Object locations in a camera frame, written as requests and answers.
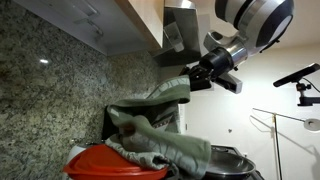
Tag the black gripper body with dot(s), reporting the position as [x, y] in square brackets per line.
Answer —
[218, 63]

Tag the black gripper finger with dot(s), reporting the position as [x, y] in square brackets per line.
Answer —
[196, 71]
[201, 84]

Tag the green patterned towel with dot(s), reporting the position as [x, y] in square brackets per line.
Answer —
[166, 146]

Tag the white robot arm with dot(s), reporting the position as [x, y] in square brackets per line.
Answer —
[260, 16]

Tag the dark range hood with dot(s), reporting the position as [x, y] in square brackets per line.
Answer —
[180, 33]

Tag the stainless steel frying pan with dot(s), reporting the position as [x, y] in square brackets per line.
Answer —
[233, 163]

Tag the black electric stove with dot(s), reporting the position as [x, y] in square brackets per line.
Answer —
[108, 126]

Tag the thin metal stand lamp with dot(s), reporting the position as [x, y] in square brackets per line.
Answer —
[311, 124]

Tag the wooden upper cabinet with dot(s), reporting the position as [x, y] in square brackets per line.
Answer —
[66, 26]

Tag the black stereo camera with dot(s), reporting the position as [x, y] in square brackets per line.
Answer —
[296, 76]

